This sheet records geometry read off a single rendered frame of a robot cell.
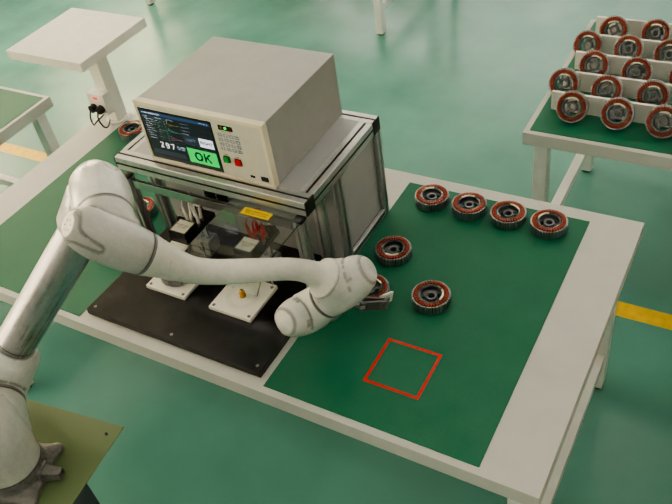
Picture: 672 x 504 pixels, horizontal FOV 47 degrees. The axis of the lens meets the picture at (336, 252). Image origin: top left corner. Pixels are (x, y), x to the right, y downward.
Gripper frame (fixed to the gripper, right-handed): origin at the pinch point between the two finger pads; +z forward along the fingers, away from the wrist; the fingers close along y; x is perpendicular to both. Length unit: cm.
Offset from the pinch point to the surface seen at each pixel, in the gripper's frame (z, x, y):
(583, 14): 325, -100, 58
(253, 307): -19.8, 10.4, 26.1
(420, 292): 3.8, -2.9, -14.1
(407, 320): -2.0, 4.2, -14.6
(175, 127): -32, -37, 52
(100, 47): -2, -50, 121
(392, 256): 11.8, -7.8, 0.8
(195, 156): -27, -30, 48
